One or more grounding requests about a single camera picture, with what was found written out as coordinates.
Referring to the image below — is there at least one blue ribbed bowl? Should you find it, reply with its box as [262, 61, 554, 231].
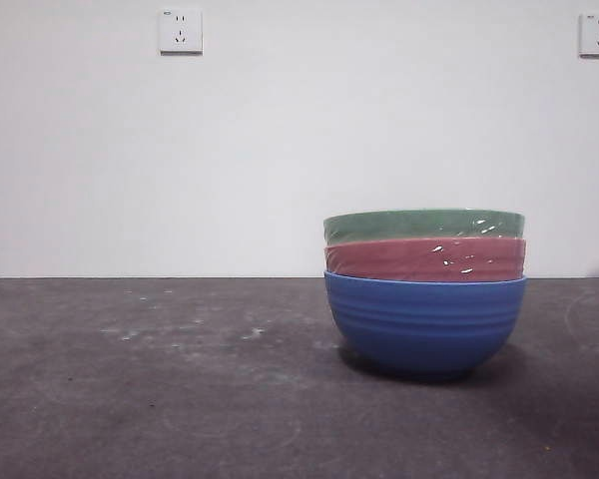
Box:
[322, 269, 529, 379]

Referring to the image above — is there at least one red ribbed bowl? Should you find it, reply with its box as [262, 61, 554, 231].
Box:
[323, 237, 528, 281]

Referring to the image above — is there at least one green ribbed bowl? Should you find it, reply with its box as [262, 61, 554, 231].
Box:
[322, 210, 526, 246]

